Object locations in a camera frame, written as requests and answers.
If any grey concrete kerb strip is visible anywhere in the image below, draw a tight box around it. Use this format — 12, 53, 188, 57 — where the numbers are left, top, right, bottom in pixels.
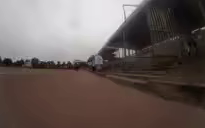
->
96, 68, 205, 109

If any large grandstand building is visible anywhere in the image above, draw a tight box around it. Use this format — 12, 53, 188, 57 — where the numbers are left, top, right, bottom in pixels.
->
97, 0, 205, 79

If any row of distant trees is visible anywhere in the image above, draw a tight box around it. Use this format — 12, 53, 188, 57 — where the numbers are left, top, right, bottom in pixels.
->
0, 53, 89, 70

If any reddish brown dirt ground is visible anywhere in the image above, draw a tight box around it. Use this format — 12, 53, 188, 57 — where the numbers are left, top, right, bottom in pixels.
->
0, 65, 205, 128

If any person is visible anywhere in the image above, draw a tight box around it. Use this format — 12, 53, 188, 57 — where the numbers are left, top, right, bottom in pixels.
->
74, 62, 80, 72

